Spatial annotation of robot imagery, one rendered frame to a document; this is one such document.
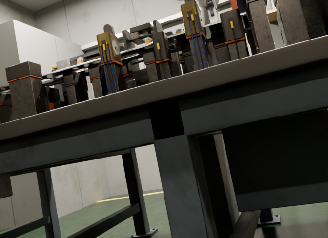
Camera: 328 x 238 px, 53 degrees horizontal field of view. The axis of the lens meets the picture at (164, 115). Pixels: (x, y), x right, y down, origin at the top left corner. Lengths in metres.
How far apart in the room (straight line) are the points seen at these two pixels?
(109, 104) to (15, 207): 3.67
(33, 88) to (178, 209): 0.94
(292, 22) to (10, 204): 3.77
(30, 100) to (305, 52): 1.12
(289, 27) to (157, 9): 3.99
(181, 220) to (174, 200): 0.04
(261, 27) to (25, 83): 0.97
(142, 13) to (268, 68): 4.63
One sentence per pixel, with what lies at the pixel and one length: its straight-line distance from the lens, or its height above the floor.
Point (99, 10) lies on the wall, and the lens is 5.57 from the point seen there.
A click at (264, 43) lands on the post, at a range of 0.98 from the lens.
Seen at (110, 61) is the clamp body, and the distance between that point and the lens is 1.27.
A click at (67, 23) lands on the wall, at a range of 5.86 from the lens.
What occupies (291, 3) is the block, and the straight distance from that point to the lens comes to 1.26.
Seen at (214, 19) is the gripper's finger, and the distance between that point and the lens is 1.42.
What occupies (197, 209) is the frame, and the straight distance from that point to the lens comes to 0.69.
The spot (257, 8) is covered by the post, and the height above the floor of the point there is 0.90.
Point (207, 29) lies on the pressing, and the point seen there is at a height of 1.00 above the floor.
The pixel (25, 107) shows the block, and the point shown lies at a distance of 1.48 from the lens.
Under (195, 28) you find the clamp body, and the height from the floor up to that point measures 0.95.
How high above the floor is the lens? 0.57
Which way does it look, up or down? 6 degrees up
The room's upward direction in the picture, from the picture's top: 11 degrees counter-clockwise
